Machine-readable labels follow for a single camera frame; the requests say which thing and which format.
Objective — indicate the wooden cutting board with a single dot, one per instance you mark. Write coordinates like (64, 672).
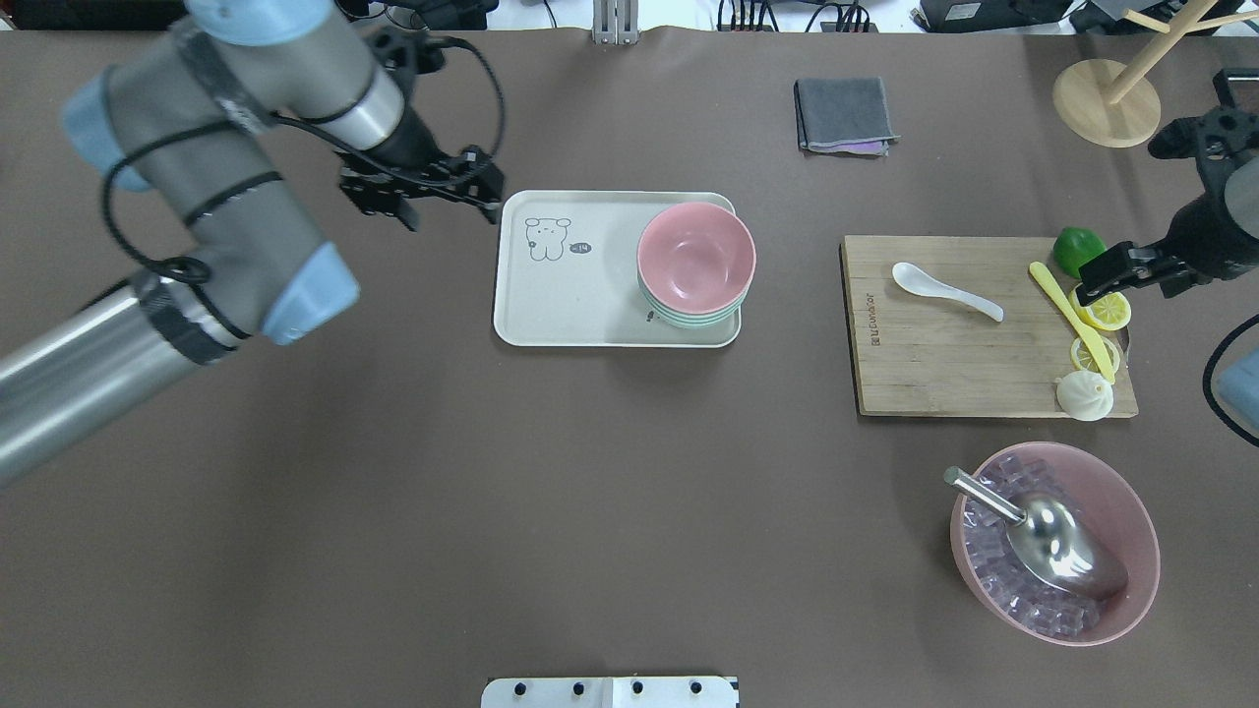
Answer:
(921, 357)

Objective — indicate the white ceramic spoon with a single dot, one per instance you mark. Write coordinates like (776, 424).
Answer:
(916, 281)

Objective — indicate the large pink ice bowl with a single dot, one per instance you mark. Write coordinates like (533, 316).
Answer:
(1105, 504)

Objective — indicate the yellow plastic knife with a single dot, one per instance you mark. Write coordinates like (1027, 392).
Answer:
(1093, 341)

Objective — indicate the cream serving tray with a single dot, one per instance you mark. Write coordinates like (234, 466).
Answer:
(567, 276)

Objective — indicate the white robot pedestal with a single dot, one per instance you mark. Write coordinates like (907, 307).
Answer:
(626, 691)

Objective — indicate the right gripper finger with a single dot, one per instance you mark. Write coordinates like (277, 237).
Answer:
(1124, 265)

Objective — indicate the green lime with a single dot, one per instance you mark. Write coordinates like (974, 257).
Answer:
(1075, 247)

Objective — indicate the stacked green bowls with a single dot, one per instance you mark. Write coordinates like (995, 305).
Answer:
(679, 319)

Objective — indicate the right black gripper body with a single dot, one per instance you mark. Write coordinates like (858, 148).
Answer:
(1212, 239)

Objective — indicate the metal ice scoop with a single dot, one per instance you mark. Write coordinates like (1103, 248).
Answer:
(1047, 538)

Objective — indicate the small pink bowl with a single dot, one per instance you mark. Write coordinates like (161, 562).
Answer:
(696, 259)

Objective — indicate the wooden mug tree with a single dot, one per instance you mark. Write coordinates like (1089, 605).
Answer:
(1112, 104)

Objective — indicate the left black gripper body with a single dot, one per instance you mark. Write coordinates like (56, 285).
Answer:
(410, 145)

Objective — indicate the aluminium frame post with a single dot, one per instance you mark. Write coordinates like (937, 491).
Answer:
(615, 22)

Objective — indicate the white steamed bun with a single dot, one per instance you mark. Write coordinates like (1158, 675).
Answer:
(1084, 395)

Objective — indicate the grey folded cloth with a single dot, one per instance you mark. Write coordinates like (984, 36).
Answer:
(843, 115)

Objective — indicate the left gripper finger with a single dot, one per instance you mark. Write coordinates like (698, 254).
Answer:
(406, 214)
(491, 209)

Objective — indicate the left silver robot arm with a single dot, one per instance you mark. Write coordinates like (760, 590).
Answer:
(224, 249)

